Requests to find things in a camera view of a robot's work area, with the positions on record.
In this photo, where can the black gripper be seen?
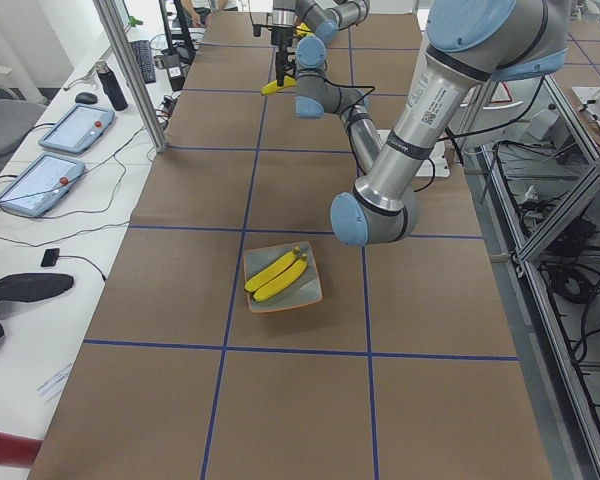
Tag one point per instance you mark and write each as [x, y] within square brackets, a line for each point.
[281, 41]

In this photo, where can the black water bottle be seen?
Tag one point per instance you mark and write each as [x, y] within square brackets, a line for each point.
[111, 86]

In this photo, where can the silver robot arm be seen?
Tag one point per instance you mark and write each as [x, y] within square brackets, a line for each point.
[466, 43]
[323, 23]

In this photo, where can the aluminium frame post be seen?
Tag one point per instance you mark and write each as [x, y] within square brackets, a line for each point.
[115, 32]

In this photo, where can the red cylinder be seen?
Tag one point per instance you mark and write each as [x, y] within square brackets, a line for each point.
[18, 451]

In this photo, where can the upper blue teach pendant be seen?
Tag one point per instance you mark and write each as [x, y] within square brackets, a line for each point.
[78, 129]

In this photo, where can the lower blue teach pendant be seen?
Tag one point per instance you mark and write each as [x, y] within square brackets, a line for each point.
[41, 185]

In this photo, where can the yellow banana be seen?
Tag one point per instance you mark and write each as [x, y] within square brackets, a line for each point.
[272, 271]
[282, 281]
[274, 87]

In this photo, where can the black computer mouse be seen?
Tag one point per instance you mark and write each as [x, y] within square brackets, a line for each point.
[86, 98]

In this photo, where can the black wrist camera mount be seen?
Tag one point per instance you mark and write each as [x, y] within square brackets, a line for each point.
[260, 23]

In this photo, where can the black keyboard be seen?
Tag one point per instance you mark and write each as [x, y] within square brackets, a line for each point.
[141, 50]

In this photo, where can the small black device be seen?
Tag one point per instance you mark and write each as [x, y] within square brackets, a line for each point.
[50, 257]

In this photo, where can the blue square ceramic plate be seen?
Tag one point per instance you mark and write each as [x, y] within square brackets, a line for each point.
[306, 290]

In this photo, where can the blue teach pendant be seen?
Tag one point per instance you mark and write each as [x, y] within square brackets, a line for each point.
[41, 185]
[78, 129]

